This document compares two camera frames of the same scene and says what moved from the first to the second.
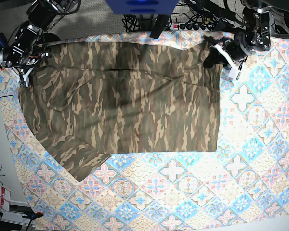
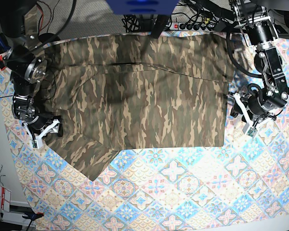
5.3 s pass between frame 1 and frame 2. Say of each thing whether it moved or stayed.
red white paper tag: stayed
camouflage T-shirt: moved
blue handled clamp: stayed
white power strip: stayed
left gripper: moved
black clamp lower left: stayed
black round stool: stayed
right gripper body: moved
